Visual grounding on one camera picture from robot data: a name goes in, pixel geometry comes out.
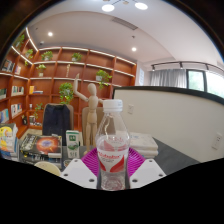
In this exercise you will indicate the clear plastic water bottle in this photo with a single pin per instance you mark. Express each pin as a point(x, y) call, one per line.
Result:
point(112, 150)

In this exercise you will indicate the stack of white books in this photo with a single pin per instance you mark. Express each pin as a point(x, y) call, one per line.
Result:
point(143, 143)

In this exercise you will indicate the stack of dark books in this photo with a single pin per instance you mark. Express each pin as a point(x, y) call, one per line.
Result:
point(41, 146)

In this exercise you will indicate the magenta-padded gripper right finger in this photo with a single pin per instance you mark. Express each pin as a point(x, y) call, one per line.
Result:
point(148, 172)

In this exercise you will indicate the multi-bulb ceiling lamp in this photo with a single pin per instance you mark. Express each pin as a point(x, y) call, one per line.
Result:
point(108, 6)

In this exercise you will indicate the chair with dark jacket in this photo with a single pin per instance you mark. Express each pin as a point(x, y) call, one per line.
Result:
point(56, 120)

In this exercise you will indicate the wooden shelf unit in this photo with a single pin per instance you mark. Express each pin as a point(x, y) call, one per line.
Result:
point(60, 66)

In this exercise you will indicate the white wall socket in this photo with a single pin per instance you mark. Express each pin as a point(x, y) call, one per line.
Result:
point(130, 109)
point(217, 141)

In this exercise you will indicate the wooden artist mannequin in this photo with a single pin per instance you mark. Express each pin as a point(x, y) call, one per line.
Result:
point(91, 116)

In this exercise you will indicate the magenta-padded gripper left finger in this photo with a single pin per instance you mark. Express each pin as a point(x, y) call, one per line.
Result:
point(78, 173)

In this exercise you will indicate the window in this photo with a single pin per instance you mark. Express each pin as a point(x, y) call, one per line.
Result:
point(206, 83)

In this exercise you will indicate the green and white box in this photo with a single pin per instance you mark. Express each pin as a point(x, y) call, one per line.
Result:
point(72, 143)

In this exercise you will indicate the grey curtain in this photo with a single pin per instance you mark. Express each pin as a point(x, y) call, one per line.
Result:
point(168, 78)

